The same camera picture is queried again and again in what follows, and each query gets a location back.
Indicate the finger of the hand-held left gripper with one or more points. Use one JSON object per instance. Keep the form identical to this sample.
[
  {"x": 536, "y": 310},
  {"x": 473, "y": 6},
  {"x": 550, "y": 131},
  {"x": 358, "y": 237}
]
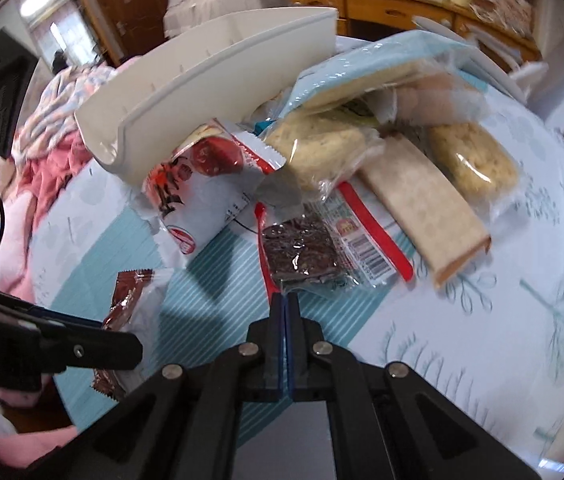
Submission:
[
  {"x": 102, "y": 352},
  {"x": 69, "y": 319}
]

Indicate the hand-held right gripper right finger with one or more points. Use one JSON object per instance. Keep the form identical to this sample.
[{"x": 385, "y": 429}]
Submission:
[{"x": 292, "y": 350}]

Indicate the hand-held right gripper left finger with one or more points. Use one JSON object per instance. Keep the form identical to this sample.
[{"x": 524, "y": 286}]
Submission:
[{"x": 277, "y": 345}]

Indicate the brown foil snack packet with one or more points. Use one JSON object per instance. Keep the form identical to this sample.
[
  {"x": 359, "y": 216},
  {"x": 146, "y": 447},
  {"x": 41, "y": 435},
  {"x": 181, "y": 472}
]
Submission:
[{"x": 129, "y": 300}]

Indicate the dark bar packet red edges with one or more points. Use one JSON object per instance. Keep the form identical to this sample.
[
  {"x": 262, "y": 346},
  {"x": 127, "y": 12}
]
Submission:
[{"x": 302, "y": 250}]

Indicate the clear packet yellow cakes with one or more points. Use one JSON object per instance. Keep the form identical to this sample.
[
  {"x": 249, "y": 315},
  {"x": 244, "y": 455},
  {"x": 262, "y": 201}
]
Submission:
[{"x": 474, "y": 162}]

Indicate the white plastic storage bin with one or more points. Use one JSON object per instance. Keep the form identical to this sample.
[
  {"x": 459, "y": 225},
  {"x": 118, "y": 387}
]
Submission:
[{"x": 202, "y": 65}]

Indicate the pink floral blanket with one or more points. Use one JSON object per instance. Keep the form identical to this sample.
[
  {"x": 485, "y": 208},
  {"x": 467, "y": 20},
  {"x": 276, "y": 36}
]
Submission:
[{"x": 37, "y": 160}]

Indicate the red and white snack packet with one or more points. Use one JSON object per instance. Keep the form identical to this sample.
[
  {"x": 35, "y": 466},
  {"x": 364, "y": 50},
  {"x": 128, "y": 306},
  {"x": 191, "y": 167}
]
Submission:
[{"x": 197, "y": 185}]

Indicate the beige sandwich biscuit packet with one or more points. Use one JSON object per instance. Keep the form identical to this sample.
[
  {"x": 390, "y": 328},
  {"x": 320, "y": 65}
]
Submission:
[{"x": 426, "y": 210}]

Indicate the clear packet pale oat cake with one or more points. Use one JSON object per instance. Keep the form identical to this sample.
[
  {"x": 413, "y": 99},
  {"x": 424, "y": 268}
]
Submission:
[{"x": 317, "y": 147}]

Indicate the light blue bread packet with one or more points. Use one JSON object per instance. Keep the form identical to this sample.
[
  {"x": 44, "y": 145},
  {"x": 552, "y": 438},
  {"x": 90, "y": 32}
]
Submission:
[{"x": 361, "y": 70}]

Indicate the brown wooden door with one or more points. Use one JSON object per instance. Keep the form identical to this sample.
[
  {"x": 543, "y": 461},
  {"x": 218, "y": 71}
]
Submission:
[{"x": 122, "y": 0}]

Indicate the wooden desk with drawers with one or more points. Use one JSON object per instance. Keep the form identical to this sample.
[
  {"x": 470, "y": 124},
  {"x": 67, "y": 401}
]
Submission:
[{"x": 391, "y": 5}]

